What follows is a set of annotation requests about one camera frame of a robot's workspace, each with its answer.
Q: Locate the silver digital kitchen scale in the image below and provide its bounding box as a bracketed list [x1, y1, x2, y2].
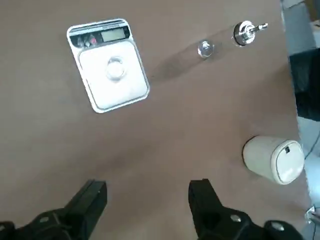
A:
[66, 17, 151, 114]

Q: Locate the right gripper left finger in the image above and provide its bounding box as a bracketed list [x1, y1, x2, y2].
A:
[0, 178, 108, 240]

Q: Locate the glass bottle with metal cap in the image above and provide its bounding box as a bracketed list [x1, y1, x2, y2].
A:
[196, 21, 270, 61]

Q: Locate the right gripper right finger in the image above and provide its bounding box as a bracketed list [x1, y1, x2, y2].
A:
[188, 178, 305, 240]

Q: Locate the white lidded trash can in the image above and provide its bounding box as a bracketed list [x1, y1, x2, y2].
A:
[241, 134, 306, 186]

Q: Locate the small clear measuring cup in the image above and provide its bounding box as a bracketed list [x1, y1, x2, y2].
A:
[104, 55, 127, 83]

